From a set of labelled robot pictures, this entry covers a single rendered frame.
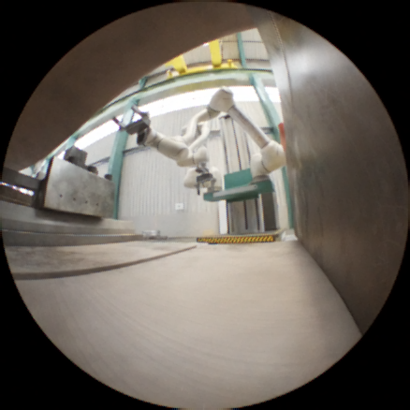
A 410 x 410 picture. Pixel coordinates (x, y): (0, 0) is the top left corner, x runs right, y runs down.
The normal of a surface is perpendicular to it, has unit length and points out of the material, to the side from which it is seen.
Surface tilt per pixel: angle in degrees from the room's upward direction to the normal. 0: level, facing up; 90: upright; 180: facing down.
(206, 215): 90
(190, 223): 90
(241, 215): 90
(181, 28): 180
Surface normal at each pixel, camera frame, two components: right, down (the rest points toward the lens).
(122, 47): 0.05, 0.98
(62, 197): 0.99, -0.07
